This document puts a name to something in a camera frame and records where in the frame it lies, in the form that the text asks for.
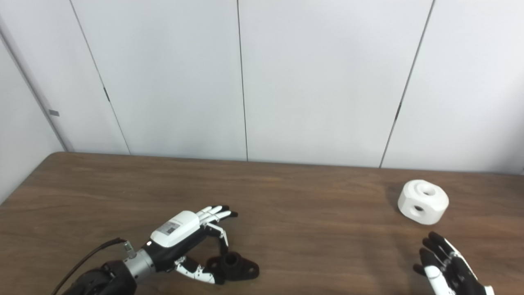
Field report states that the round white plastic piece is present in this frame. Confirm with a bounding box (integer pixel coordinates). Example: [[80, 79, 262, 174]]
[[398, 179, 449, 225]]

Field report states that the black flanged holder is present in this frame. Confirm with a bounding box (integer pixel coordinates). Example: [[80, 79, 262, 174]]
[[206, 252, 260, 282]]

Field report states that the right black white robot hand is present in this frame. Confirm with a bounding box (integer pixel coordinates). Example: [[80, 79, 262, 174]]
[[413, 231, 495, 295]]

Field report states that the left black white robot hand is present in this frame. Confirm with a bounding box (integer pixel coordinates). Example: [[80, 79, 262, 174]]
[[145, 205, 239, 285]]

